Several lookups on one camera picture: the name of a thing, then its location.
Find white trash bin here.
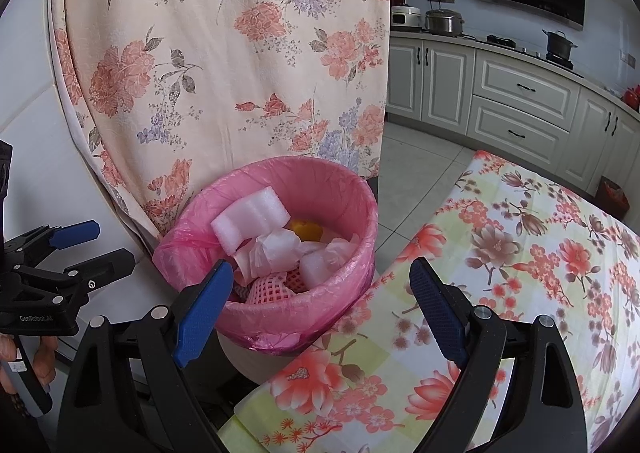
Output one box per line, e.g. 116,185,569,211
217,328,311,386

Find black cooking pot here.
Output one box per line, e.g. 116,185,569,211
542,29,578,61

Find person's left hand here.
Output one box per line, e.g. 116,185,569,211
0,335,60,395

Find white lower kitchen cabinets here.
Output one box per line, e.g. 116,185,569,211
386,30,640,204

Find steel pressure cooker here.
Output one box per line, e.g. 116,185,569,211
425,8,465,37

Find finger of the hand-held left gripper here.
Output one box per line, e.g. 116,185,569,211
15,248,137,306
5,219,101,259

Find clear plastic wrap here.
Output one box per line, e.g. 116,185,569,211
325,237,362,268

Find white rice cooker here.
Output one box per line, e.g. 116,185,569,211
390,5,422,31

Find yellow sponge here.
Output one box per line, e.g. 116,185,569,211
290,217,323,241

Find large bent white foam block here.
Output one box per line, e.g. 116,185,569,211
210,186,292,256

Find black gas stove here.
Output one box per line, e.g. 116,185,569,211
486,34,576,70

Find pink foam fruit net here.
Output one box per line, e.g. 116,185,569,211
247,269,307,305

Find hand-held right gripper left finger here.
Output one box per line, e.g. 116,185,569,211
56,258,236,453

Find red box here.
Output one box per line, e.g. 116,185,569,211
597,177,630,218

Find small white foam block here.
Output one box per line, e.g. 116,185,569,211
299,252,333,291

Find white plastic bag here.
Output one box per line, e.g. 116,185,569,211
232,228,312,279

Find floral draped cloth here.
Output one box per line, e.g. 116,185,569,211
47,0,391,254

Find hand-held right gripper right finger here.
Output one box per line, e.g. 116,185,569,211
409,257,588,453

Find pink plastic bin liner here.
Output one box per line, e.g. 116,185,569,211
152,156,378,354

